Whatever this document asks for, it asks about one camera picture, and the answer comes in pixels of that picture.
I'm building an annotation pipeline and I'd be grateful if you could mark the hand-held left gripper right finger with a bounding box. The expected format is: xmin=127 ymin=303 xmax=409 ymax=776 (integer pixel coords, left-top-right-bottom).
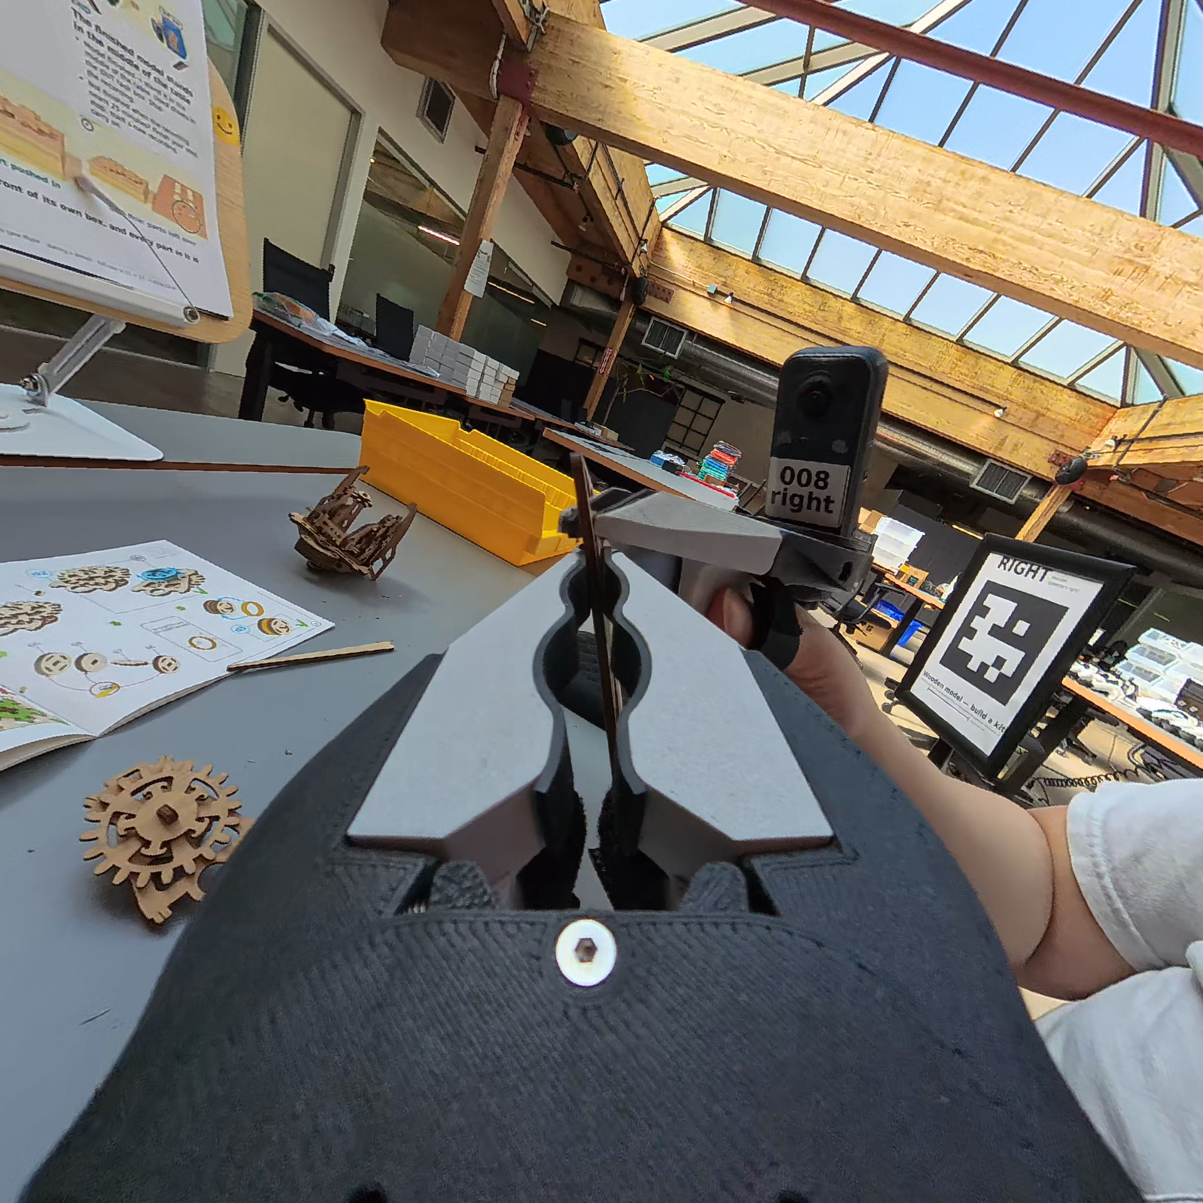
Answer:
xmin=601 ymin=547 xmax=837 ymax=889

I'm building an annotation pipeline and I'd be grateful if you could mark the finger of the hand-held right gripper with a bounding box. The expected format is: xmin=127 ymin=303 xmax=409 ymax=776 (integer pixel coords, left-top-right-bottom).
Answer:
xmin=561 ymin=491 xmax=786 ymax=591

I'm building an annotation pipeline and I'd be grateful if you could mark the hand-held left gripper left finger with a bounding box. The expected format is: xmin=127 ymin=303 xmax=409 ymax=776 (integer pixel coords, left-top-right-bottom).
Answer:
xmin=345 ymin=553 xmax=585 ymax=911

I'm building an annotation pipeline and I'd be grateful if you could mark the laser-cut plywood sheet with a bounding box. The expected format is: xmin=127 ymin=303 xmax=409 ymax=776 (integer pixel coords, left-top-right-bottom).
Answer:
xmin=568 ymin=454 xmax=625 ymax=782

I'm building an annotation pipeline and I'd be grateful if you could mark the person's right forearm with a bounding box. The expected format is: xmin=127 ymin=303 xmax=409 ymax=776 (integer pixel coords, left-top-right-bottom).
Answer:
xmin=850 ymin=704 xmax=1142 ymax=1002

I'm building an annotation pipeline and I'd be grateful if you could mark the person's right hand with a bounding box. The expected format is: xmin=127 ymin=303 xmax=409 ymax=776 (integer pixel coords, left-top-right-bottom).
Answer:
xmin=704 ymin=587 xmax=893 ymax=753

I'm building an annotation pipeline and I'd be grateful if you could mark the grey work table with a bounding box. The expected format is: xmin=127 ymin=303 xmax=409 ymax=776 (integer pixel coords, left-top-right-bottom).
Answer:
xmin=542 ymin=427 xmax=753 ymax=512

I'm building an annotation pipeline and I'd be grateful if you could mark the tapered wooden stick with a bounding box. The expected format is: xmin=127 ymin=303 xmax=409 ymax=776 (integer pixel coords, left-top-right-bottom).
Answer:
xmin=224 ymin=641 xmax=396 ymax=671

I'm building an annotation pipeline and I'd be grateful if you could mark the dark wooden mechanical model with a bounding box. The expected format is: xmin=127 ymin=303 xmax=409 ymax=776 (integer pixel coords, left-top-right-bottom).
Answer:
xmin=288 ymin=465 xmax=419 ymax=578

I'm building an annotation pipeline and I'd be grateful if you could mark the yellow plastic bin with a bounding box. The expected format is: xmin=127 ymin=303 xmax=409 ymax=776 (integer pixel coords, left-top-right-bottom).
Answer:
xmin=359 ymin=399 xmax=584 ymax=567

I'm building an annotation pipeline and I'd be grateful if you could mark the black framed marker sign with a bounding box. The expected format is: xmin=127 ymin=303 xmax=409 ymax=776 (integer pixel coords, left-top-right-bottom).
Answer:
xmin=892 ymin=534 xmax=1138 ymax=782

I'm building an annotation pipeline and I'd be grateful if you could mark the wooden gear assembly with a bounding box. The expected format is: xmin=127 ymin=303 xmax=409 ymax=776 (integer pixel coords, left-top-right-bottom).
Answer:
xmin=80 ymin=754 xmax=255 ymax=923

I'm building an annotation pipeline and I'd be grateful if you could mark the stack of white boxes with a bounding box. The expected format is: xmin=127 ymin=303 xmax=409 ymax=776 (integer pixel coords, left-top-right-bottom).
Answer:
xmin=408 ymin=323 xmax=521 ymax=406

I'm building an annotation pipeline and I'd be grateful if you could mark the long wooden table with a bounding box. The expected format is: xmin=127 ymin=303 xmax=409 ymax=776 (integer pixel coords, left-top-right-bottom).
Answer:
xmin=239 ymin=308 xmax=541 ymax=424

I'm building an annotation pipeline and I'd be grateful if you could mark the black mesh chair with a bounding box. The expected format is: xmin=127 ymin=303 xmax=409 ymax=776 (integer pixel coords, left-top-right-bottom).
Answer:
xmin=373 ymin=293 xmax=416 ymax=362
xmin=260 ymin=237 xmax=338 ymax=405

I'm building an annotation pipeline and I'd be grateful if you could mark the illustrated instruction booklet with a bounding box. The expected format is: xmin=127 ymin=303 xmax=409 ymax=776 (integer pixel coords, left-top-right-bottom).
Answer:
xmin=0 ymin=538 xmax=336 ymax=772

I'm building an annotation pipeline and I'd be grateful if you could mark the group of clear plastic containers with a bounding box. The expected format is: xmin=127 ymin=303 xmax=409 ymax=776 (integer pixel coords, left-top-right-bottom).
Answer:
xmin=1081 ymin=630 xmax=1203 ymax=724

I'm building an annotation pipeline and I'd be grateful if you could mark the white metal stand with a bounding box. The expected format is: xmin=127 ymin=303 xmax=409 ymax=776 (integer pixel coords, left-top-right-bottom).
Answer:
xmin=0 ymin=315 xmax=166 ymax=464

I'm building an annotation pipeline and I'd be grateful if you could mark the person's white shirt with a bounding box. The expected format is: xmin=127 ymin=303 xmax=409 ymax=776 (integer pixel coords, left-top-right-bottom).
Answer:
xmin=1028 ymin=775 xmax=1203 ymax=1203

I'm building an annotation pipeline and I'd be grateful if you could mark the wooden display board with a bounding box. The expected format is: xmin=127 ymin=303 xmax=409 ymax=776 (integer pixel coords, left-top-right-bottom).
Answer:
xmin=0 ymin=0 xmax=255 ymax=346

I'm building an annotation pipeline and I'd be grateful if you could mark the instruction poster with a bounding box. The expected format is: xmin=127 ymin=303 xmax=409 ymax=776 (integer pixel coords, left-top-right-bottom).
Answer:
xmin=0 ymin=0 xmax=235 ymax=321

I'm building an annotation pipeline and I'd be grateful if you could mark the wooden support post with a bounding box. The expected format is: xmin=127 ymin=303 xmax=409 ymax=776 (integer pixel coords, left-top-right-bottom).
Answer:
xmin=434 ymin=94 xmax=527 ymax=343

